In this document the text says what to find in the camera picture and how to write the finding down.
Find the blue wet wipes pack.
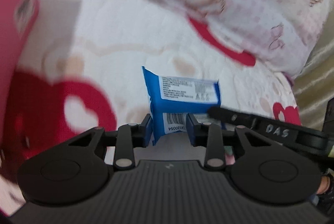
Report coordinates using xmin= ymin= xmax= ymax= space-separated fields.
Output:
xmin=142 ymin=67 xmax=221 ymax=145

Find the person right hand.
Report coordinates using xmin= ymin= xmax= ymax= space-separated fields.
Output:
xmin=316 ymin=174 xmax=333 ymax=195

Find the golden satin curtain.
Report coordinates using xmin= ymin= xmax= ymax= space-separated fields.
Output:
xmin=293 ymin=30 xmax=334 ymax=131

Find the pink cardboard box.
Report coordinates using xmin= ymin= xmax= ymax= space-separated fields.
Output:
xmin=0 ymin=0 xmax=40 ymax=146

